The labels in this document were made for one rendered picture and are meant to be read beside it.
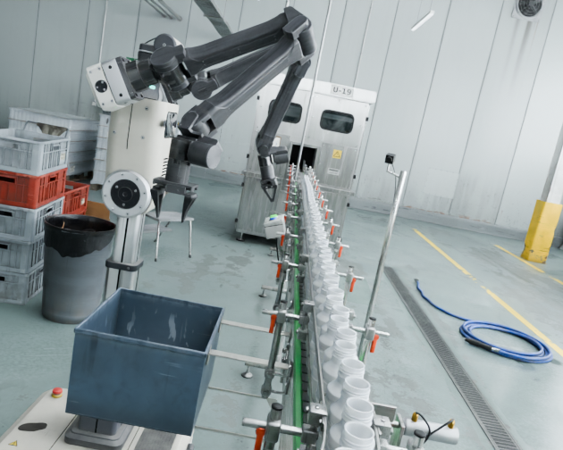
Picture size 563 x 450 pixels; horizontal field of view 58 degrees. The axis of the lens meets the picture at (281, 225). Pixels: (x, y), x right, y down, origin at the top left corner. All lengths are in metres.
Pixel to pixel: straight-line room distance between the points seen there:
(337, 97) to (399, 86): 5.81
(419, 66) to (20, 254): 9.90
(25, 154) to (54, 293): 0.90
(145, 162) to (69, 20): 11.37
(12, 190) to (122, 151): 2.09
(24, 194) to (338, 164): 3.77
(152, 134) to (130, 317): 0.57
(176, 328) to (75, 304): 2.04
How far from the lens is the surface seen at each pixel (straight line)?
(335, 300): 1.11
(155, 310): 1.56
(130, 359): 1.29
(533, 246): 10.27
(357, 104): 6.30
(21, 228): 3.75
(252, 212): 6.35
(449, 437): 0.92
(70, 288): 3.51
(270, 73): 1.37
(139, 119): 1.68
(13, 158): 3.69
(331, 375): 0.86
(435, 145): 12.19
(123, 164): 1.72
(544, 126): 13.01
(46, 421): 2.23
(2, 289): 3.91
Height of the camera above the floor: 1.49
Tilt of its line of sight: 11 degrees down
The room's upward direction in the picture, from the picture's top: 11 degrees clockwise
